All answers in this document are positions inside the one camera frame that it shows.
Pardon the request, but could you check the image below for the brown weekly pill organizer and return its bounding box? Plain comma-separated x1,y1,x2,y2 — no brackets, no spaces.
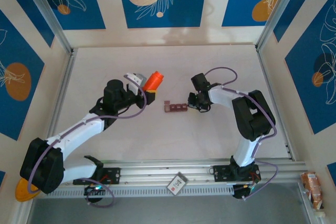
162,100,188,114

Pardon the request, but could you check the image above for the orange pill bottle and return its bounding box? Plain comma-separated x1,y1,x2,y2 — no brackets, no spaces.
142,70,165,91

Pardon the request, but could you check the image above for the white card with red mark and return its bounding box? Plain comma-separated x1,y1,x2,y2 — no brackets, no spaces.
167,171,190,197

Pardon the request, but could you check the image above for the black controller board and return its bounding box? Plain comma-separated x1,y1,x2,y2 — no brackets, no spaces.
232,183,257,201
83,184,106,204

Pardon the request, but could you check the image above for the orange dome lamp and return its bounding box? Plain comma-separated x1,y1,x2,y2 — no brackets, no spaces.
15,178,43,203

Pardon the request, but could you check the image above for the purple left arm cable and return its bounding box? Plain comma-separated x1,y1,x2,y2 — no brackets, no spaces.
27,74,148,208

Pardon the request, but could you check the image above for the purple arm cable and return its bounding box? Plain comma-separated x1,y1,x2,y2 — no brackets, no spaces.
204,66,279,201
27,74,148,208

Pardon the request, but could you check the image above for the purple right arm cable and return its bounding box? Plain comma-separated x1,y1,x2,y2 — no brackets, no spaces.
204,66,279,201

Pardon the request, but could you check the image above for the aluminium side rail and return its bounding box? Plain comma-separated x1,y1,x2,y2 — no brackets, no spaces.
256,48,296,162
39,49,77,167

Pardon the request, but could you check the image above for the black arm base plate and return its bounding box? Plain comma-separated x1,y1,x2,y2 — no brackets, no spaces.
97,166,122,185
212,164,261,183

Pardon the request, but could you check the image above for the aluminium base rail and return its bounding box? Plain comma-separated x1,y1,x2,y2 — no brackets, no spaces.
27,157,308,186

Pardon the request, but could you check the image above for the grey slotted cable duct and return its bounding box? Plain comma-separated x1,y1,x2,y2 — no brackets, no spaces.
48,185,236,198

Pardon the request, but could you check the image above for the aluminium corner post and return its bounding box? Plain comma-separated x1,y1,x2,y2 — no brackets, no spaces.
255,0,308,51
18,0,75,55

